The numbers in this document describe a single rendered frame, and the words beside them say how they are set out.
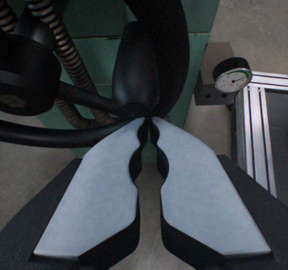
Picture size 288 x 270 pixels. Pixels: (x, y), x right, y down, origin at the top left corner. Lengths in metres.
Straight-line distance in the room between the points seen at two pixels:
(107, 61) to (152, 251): 0.76
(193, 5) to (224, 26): 1.32
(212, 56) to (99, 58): 0.24
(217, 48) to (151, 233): 0.74
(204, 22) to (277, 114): 0.69
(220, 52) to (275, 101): 0.58
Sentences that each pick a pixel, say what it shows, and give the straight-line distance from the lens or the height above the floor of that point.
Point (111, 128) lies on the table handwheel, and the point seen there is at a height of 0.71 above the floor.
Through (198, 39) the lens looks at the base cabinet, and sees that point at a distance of 0.39.
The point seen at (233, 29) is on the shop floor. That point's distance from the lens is 1.66.
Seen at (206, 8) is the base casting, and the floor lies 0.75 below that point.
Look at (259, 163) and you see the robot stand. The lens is 0.84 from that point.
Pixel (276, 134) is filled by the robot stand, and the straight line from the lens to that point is 0.94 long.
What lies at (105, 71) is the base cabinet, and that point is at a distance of 0.44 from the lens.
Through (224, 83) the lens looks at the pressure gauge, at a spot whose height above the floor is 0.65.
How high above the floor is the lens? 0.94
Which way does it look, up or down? 62 degrees down
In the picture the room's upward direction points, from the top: 5 degrees counter-clockwise
